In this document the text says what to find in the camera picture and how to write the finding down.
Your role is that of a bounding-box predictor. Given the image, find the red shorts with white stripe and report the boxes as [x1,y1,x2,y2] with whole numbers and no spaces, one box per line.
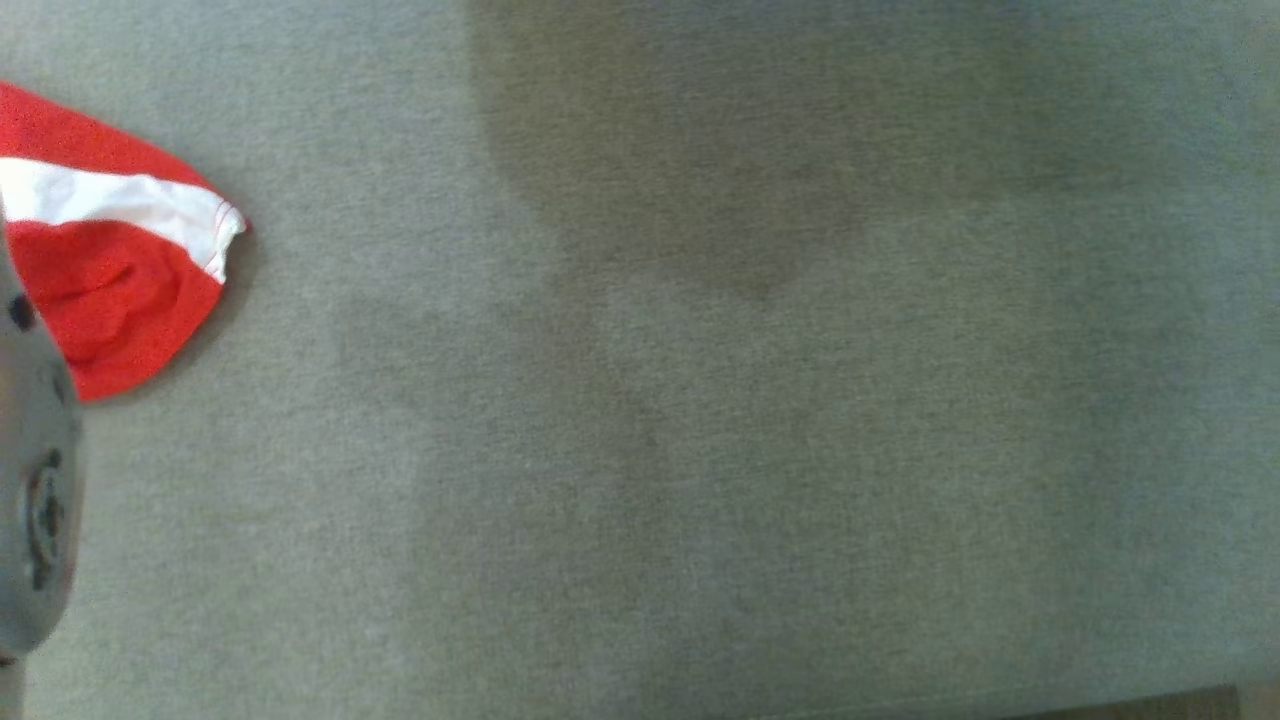
[0,80,250,404]

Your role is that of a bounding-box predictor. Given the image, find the large grey sofa seat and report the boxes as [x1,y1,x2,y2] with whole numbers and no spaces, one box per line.
[0,0,1280,720]

